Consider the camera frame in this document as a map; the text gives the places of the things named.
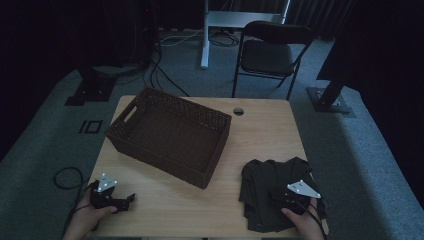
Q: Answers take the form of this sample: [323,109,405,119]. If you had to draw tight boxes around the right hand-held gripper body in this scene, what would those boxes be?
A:
[270,179,322,216]

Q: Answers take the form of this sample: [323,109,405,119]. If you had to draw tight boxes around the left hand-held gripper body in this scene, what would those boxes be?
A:
[88,172,130,213]

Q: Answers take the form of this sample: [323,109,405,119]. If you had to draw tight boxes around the dark cloth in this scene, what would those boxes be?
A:
[238,156,328,233]

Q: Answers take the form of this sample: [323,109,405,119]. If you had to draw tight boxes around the brown woven basket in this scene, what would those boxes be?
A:
[105,87,233,190]

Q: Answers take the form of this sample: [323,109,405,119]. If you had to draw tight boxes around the person's right hand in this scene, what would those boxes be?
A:
[280,197,326,240]

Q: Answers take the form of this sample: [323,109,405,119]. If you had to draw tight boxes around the person's left hand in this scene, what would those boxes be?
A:
[62,190,118,240]

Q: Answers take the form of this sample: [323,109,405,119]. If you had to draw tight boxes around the black stand base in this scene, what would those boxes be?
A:
[64,66,118,107]

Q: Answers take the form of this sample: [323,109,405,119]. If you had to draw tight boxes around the black folding chair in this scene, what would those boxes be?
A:
[231,20,315,101]

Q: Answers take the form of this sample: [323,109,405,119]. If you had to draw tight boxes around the black cable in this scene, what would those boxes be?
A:
[53,166,98,234]
[298,196,328,240]

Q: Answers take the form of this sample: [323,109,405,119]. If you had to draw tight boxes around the black stand with base plate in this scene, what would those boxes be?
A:
[306,74,356,118]

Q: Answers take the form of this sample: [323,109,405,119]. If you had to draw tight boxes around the black floor cables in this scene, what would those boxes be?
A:
[114,31,241,98]

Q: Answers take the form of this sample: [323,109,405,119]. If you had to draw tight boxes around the white metal desk frame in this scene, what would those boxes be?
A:
[200,0,291,70]

